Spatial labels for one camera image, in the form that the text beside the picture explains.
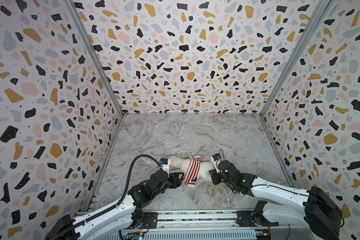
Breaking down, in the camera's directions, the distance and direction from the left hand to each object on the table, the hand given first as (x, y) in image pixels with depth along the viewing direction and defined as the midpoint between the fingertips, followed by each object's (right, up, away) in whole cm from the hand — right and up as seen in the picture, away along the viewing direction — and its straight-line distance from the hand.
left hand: (183, 173), depth 77 cm
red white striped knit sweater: (+4, -1, +4) cm, 6 cm away
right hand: (+14, 0, +6) cm, 15 cm away
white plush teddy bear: (-3, +2, +10) cm, 11 cm away
